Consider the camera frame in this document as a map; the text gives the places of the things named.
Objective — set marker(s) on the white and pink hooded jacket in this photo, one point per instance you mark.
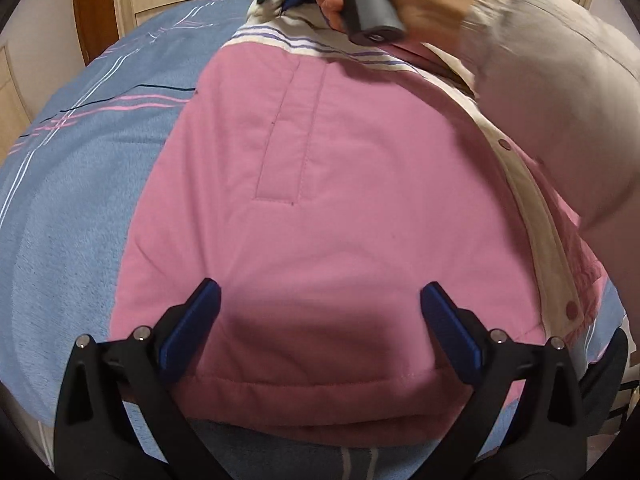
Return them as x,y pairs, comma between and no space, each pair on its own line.
340,200

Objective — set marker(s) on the light wooden cabinet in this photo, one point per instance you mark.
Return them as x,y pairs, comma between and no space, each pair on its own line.
12,90

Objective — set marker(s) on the person's right forearm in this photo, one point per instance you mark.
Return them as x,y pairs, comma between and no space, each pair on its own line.
550,85

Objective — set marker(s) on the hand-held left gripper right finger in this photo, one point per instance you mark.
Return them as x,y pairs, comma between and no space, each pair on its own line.
450,332

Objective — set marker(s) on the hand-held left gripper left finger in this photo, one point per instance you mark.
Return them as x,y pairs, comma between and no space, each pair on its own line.
192,330

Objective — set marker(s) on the brown wooden door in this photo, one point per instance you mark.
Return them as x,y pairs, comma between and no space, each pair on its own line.
95,5

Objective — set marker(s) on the blue striped bedsheet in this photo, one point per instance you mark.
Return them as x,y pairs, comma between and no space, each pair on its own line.
75,210

